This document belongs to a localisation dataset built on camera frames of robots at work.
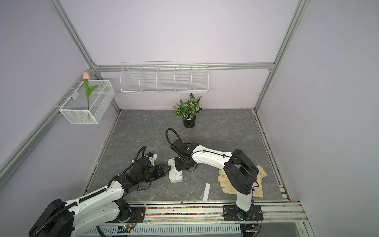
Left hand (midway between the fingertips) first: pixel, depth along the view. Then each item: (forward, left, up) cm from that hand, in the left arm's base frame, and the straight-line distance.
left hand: (168, 170), depth 82 cm
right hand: (+3, -6, -2) cm, 7 cm away
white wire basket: (+29, +47, +25) cm, 61 cm away
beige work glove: (-10, -33, -5) cm, 34 cm away
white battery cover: (-11, -21, -6) cm, 24 cm away
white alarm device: (-3, -4, -2) cm, 5 cm away
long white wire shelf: (+57, +1, +23) cm, 61 cm away
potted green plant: (+30, -13, +17) cm, 37 cm away
